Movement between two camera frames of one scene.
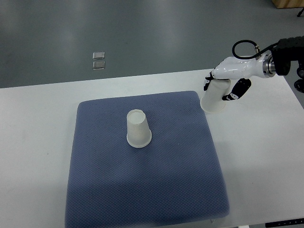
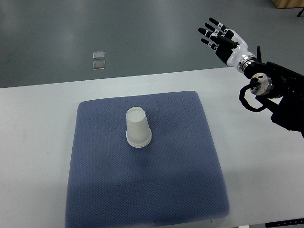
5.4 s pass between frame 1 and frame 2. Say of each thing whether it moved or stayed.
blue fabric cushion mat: stayed
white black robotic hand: moved
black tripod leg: stayed
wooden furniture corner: stayed
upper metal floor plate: stayed
